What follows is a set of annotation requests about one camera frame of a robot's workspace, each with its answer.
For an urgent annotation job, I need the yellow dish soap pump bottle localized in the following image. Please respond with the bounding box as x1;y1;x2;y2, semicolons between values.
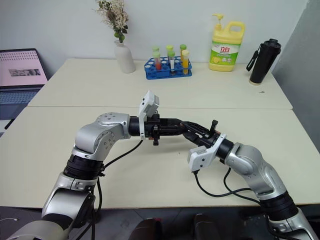
208;13;246;73

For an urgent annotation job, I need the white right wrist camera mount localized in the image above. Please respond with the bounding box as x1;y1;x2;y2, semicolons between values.
187;133;227;174

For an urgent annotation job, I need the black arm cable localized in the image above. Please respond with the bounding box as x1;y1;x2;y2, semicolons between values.
74;138;146;240
191;167;262;202

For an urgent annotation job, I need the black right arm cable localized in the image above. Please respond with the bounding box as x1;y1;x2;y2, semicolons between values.
191;167;262;202

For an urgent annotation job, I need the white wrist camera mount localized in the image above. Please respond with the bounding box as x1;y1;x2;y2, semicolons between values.
187;133;227;174
137;89;161;140

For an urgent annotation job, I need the black tumbler with strap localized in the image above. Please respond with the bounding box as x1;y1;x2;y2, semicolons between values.
246;38;283;87

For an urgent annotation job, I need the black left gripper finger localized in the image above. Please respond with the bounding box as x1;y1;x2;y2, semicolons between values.
159;126;185;137
159;117;186;128

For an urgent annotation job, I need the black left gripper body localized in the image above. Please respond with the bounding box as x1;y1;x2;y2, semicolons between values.
144;113;163;147

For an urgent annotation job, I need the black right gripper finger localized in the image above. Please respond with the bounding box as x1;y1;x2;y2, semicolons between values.
182;130;205;147
183;121;213;137

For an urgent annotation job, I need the green capped tube white label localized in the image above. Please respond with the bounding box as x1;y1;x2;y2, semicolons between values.
167;50;177;76

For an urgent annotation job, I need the green capped tube red liquid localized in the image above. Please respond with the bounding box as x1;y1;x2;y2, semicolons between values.
152;51;163;72

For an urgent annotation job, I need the yellow capped tube orange liquid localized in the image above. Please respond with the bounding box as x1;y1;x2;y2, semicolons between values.
181;49;191;76

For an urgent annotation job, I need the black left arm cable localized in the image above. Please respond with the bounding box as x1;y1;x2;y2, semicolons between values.
74;138;146;240

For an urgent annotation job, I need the open laptop with pink screen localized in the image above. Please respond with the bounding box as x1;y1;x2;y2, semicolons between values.
0;48;49;131

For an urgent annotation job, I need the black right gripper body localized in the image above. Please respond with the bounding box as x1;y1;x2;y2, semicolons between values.
199;119;221;151

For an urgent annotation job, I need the blue test tube rack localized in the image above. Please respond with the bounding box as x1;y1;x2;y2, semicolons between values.
144;56;194;81

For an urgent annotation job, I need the white ceramic vase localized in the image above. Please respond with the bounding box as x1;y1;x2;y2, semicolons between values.
114;39;137;74

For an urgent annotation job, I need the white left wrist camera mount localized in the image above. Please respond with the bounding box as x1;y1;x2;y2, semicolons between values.
137;89;161;140

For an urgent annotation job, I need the dried flower bouquet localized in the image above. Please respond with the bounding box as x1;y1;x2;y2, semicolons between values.
95;0;130;44

